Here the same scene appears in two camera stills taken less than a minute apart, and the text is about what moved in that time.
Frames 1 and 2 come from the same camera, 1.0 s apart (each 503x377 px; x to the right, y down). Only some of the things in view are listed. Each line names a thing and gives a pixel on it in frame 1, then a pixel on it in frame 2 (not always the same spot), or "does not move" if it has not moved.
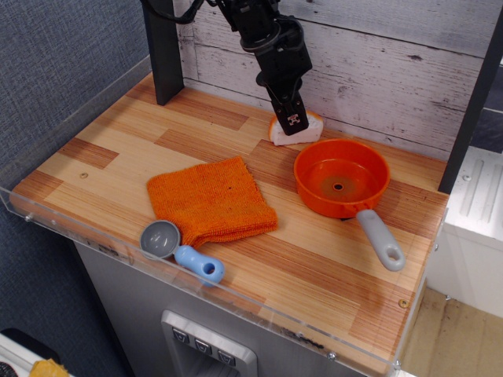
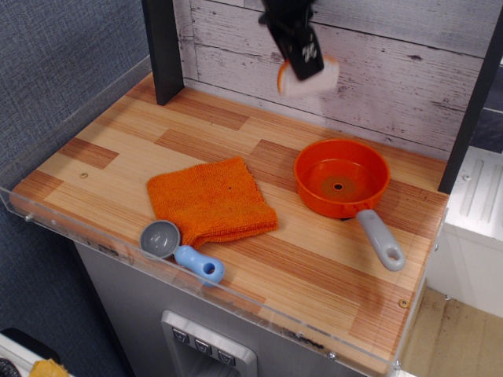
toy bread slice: (313, 131) -> (317, 82)
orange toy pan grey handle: (343, 179) does not move
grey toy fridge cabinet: (165, 327) does not move
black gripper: (284, 64) -> (289, 20)
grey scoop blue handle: (159, 239) does not move
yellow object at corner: (48, 368) does not move
